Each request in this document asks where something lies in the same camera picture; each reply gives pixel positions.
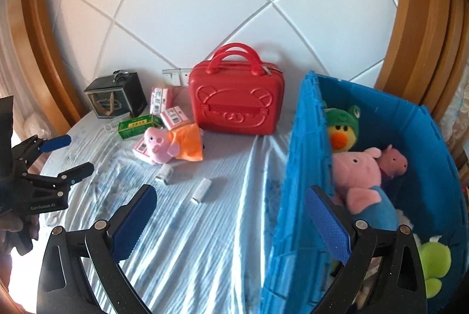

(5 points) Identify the person's left hand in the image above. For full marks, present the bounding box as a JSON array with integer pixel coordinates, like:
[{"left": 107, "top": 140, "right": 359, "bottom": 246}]
[{"left": 0, "top": 213, "right": 40, "bottom": 256}]

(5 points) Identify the pink pig plush orange dress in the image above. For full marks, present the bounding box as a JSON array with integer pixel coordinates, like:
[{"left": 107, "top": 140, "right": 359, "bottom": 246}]
[{"left": 145, "top": 124, "right": 204, "bottom": 164}]

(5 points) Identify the small pink pig plush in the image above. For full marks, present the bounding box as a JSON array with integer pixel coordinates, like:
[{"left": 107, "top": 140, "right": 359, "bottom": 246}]
[{"left": 377, "top": 144, "right": 409, "bottom": 177}]

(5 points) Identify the pink white medicine box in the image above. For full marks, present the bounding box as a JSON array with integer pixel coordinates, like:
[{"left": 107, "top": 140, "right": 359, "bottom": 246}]
[
  {"left": 132, "top": 138, "right": 154, "bottom": 164},
  {"left": 161, "top": 106, "right": 195, "bottom": 132},
  {"left": 149, "top": 87, "right": 173, "bottom": 115}
]

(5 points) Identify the blue plastic crate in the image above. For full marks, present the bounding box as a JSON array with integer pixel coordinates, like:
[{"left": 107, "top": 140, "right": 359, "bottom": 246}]
[{"left": 260, "top": 70, "right": 462, "bottom": 314}]

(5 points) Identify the green medicine box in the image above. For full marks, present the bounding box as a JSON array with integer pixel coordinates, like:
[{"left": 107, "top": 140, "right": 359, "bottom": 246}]
[{"left": 117, "top": 114, "right": 164, "bottom": 139}]

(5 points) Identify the small white red-marked box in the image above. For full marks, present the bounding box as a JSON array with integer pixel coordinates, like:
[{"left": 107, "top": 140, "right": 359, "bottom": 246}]
[{"left": 154, "top": 164, "right": 174, "bottom": 186}]

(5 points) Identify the white wall switch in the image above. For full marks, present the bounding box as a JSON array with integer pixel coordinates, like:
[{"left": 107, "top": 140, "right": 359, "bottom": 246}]
[{"left": 162, "top": 69, "right": 182, "bottom": 87}]

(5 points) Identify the small white carton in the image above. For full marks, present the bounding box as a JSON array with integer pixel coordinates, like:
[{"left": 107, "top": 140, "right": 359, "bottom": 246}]
[{"left": 191, "top": 178, "right": 213, "bottom": 205}]

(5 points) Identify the curved wooden bed frame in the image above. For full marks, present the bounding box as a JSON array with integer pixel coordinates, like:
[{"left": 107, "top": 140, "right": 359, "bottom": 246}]
[
  {"left": 18, "top": 0, "right": 85, "bottom": 132},
  {"left": 374, "top": 0, "right": 469, "bottom": 168}
]

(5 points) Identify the blue white bed sheet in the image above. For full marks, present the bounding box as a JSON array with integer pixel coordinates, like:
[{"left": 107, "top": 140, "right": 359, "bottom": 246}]
[{"left": 37, "top": 109, "right": 297, "bottom": 314}]

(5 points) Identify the green plush toy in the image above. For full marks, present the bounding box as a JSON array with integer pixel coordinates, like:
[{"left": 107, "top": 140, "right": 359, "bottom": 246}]
[{"left": 419, "top": 235, "right": 452, "bottom": 298}]

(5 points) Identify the black gift box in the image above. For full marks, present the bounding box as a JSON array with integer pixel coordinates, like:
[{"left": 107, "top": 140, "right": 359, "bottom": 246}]
[{"left": 84, "top": 69, "right": 149, "bottom": 119}]

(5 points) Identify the clear plastic bag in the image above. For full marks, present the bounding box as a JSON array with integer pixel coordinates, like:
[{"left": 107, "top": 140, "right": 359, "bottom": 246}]
[{"left": 20, "top": 112, "right": 52, "bottom": 139}]

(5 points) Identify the red mini suitcase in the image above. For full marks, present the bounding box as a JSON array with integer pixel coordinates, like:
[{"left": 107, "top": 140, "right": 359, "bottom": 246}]
[{"left": 188, "top": 43, "right": 286, "bottom": 135}]

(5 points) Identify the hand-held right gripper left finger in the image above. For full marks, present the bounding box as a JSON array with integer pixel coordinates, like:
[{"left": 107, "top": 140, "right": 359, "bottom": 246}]
[{"left": 37, "top": 184, "right": 158, "bottom": 314}]

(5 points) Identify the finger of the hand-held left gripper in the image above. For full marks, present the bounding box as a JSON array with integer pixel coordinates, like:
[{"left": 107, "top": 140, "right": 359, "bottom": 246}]
[
  {"left": 24, "top": 162, "right": 95, "bottom": 195},
  {"left": 13, "top": 134, "right": 72, "bottom": 168}
]

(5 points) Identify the pink pig plush blue shirt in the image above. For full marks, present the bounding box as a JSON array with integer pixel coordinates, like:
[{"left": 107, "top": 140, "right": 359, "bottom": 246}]
[{"left": 332, "top": 147, "right": 400, "bottom": 230}]

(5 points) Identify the yellow duck plush green hat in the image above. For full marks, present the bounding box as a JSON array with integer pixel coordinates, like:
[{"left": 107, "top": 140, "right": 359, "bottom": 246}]
[{"left": 324, "top": 105, "right": 361, "bottom": 153}]

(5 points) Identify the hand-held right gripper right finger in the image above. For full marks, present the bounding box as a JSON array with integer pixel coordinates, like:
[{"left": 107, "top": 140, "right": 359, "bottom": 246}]
[{"left": 306, "top": 185, "right": 429, "bottom": 314}]

